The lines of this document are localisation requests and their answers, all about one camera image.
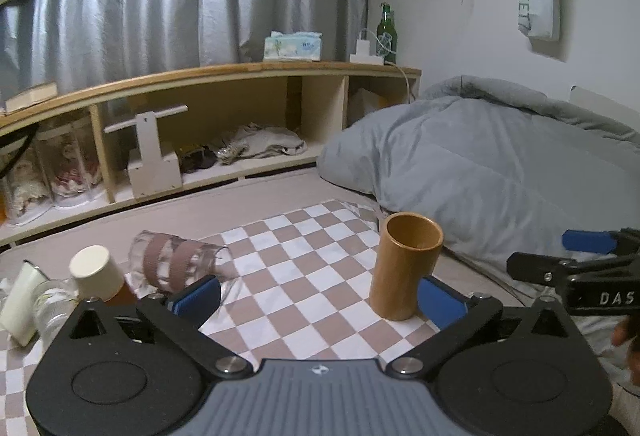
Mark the tan bamboo cylinder cup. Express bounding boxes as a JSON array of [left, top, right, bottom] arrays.
[[369, 212, 445, 321]]

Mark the white and brown paper cup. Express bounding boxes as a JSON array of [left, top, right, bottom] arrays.
[[68, 245, 137, 305]]

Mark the cream white tumbler cup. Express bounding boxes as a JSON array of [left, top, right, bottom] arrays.
[[0, 260, 49, 347]]

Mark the person's hand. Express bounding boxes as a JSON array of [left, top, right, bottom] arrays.
[[612, 316, 640, 386]]

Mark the clear glass mug brown sleeve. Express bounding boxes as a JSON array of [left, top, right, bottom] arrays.
[[126, 230, 239, 299]]

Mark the brown white checkered cloth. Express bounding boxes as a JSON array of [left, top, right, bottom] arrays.
[[0, 199, 442, 436]]

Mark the grey duvet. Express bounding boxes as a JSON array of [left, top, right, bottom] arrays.
[[318, 76, 639, 278]]

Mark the white wooden stand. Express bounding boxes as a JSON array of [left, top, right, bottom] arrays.
[[103, 105, 189, 200]]

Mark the clear ribbed stemmed glass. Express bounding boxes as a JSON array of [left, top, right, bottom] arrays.
[[32, 280, 78, 347]]

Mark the crumpled grey cloth on shelf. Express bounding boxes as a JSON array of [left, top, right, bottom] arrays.
[[209, 123, 307, 165]]

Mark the doll in right clear case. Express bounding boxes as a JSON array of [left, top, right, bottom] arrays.
[[36, 115, 105, 209]]

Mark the doll in clear case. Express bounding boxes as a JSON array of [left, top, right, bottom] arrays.
[[36, 115, 105, 209], [1, 144, 52, 226]]

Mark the long wooden shelf unit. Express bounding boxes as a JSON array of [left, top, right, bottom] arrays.
[[1, 62, 422, 245]]

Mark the doll in left clear case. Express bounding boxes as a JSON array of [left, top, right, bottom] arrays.
[[1, 144, 52, 226]]

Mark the cream book on shelf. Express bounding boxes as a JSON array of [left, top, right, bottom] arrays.
[[4, 82, 58, 115]]

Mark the white charger block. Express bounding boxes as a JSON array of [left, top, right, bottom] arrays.
[[349, 39, 384, 66]]

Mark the green glass bottle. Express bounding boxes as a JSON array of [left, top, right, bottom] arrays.
[[375, 2, 397, 64]]

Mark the tissue pack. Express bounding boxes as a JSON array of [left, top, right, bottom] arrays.
[[264, 31, 322, 62]]

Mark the silver grey curtain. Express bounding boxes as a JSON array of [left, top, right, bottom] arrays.
[[1, 0, 368, 100]]

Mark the white charger cable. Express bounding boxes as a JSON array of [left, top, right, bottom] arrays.
[[357, 28, 419, 103]]

